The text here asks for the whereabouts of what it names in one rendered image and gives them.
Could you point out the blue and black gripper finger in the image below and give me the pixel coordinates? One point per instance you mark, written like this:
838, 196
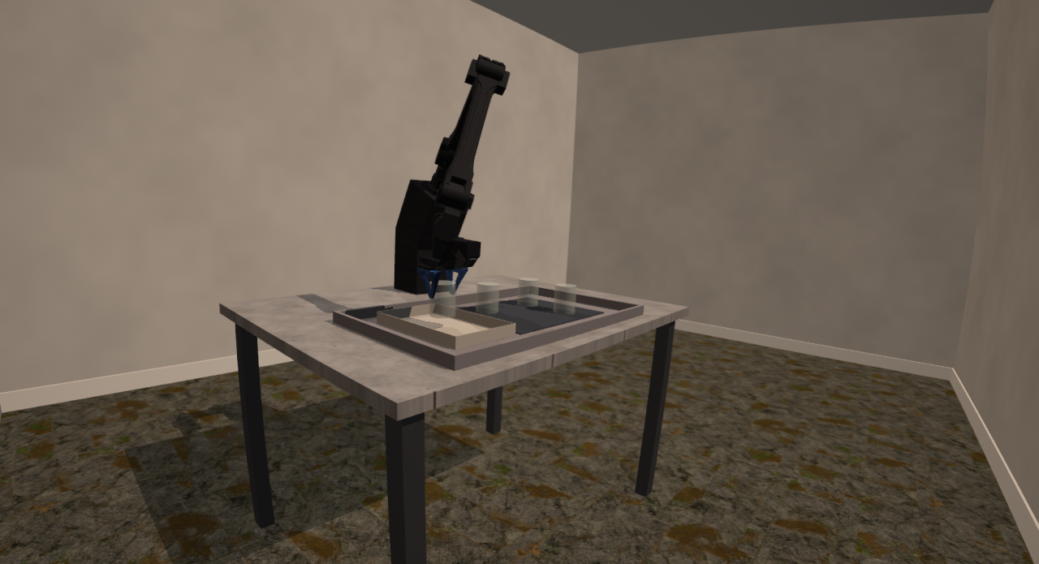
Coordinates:
461, 274
435, 275

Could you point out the beige shallow tray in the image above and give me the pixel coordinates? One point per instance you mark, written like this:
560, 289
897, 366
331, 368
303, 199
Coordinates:
416, 321

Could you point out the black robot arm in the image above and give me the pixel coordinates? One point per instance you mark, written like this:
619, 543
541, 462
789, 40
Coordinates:
458, 162

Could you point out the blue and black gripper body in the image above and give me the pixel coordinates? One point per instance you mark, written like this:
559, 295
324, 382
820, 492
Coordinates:
429, 261

